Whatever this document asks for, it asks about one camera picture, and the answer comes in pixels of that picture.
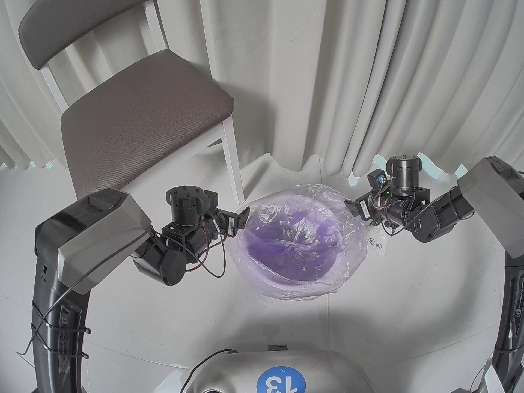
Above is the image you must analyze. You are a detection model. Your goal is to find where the black cable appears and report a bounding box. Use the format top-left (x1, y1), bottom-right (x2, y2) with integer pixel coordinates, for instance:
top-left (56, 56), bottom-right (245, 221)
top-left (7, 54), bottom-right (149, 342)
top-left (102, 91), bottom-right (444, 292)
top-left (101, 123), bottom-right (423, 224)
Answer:
top-left (16, 260), bottom-right (99, 357)
top-left (181, 348), bottom-right (239, 393)

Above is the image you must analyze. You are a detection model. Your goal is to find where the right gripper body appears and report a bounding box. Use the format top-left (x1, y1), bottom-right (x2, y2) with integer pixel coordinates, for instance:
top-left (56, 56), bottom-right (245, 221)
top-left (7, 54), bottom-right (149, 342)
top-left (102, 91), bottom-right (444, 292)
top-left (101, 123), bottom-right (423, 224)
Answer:
top-left (345, 190), bottom-right (395, 225)

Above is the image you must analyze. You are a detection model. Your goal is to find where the clear printed wrapper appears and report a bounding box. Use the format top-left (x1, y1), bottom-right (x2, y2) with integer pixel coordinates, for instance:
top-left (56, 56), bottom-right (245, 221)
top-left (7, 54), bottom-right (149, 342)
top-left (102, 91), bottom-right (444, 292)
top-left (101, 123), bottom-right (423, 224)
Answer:
top-left (364, 219), bottom-right (391, 260)

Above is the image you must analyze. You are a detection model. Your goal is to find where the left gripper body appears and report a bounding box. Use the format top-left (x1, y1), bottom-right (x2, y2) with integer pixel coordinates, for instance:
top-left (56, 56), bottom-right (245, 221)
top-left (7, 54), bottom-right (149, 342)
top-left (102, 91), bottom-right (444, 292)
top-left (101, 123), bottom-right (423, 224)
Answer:
top-left (203, 208), bottom-right (246, 240)

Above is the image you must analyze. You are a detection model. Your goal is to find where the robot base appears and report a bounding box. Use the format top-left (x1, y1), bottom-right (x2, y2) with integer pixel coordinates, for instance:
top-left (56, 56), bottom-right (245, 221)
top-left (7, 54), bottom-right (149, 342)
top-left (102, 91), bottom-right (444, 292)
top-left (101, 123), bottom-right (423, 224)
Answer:
top-left (186, 343), bottom-right (371, 393)

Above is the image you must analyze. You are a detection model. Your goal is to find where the white trash bin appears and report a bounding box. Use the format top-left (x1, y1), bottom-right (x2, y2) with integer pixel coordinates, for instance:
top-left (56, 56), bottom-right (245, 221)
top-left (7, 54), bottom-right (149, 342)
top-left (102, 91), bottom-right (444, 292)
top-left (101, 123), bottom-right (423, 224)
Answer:
top-left (242, 203), bottom-right (349, 299)

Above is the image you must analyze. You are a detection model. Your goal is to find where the white curtain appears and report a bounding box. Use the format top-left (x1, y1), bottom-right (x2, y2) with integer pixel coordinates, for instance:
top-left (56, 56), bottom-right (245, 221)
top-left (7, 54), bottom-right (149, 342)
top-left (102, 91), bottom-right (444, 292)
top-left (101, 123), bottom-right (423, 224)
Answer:
top-left (0, 0), bottom-right (524, 187)

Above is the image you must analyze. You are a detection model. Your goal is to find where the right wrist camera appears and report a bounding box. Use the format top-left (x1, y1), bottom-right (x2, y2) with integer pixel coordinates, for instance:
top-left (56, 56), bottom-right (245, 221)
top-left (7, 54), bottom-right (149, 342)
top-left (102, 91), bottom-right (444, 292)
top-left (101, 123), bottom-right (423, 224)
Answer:
top-left (366, 170), bottom-right (388, 191)

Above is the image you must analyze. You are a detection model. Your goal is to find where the grey white chair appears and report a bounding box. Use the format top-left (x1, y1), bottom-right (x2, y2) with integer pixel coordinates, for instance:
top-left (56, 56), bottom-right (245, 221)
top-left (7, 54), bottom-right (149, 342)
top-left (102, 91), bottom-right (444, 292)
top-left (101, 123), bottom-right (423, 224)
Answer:
top-left (18, 0), bottom-right (246, 207)

